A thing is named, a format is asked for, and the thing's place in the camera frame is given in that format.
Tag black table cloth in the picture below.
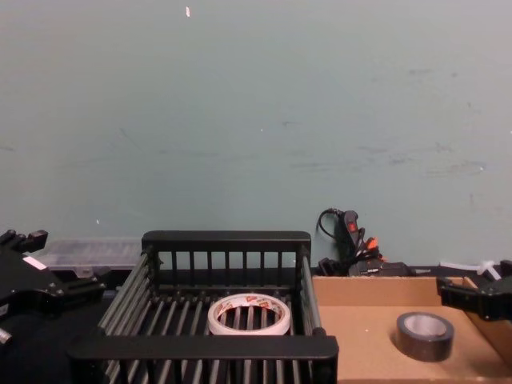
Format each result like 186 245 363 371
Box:
0 262 512 384

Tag roll of white tape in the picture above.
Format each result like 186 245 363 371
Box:
206 294 291 337

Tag roll of silver tape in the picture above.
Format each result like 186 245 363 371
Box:
395 311 455 363

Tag clear plastic case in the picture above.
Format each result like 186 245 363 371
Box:
39 238 139 278

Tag black rack with steel bars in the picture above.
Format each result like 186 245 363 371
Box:
66 230 340 384

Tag white three-armed plastic piece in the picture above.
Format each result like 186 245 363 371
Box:
439 259 503 282

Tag black corded tool orange parts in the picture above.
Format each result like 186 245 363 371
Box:
318 207 410 278

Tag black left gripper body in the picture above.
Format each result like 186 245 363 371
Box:
0 243 62 322

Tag shallow brown cardboard tray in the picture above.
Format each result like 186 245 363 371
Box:
311 274 512 384

